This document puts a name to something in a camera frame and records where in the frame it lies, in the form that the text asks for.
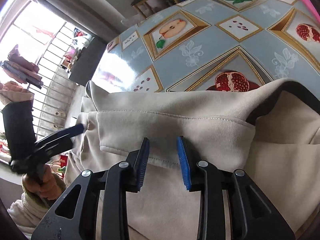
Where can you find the cream zip jacket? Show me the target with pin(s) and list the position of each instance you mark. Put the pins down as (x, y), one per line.
(200, 120)

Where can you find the red bag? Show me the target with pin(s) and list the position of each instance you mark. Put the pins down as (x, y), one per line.
(62, 160)

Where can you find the grey curtain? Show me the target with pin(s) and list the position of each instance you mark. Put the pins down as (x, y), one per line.
(75, 10)

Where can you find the fruit print tablecloth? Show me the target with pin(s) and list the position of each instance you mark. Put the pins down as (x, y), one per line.
(215, 47)

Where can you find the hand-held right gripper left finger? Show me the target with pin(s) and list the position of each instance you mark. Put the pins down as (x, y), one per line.
(142, 165)

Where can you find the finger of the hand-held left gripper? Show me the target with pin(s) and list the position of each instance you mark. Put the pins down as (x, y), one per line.
(77, 128)
(57, 147)

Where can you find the pink hanging clothes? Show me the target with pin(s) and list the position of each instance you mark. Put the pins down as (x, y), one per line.
(17, 90)

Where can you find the person's left hand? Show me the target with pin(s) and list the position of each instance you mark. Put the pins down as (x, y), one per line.
(50, 187)

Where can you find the fuzzy green white robe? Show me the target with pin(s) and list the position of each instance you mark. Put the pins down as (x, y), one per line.
(27, 212)

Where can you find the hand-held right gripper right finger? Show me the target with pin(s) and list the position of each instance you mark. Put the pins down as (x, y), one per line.
(183, 165)

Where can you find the metal window railing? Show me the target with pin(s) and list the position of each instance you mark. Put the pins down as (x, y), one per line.
(58, 80)

